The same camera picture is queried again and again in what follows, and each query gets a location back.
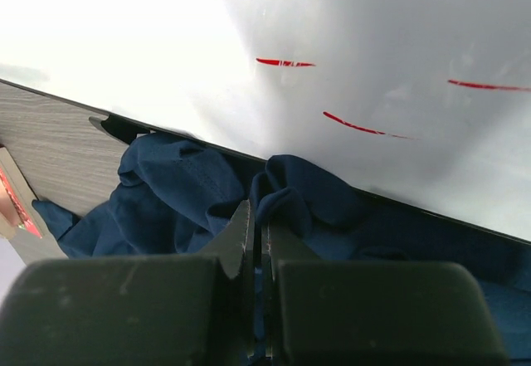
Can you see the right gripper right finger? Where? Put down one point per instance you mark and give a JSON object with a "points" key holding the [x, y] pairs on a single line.
{"points": [[278, 243]]}

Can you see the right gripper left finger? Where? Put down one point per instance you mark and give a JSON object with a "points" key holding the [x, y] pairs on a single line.
{"points": [[234, 249]]}

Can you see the dark blue t shirt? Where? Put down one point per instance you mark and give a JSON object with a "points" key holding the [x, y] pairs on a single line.
{"points": [[175, 196]]}

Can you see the white whiteboard with red writing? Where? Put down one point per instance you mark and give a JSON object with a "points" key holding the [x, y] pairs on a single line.
{"points": [[423, 101]]}

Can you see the red paperback book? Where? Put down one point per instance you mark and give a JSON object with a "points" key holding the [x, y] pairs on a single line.
{"points": [[17, 197]]}

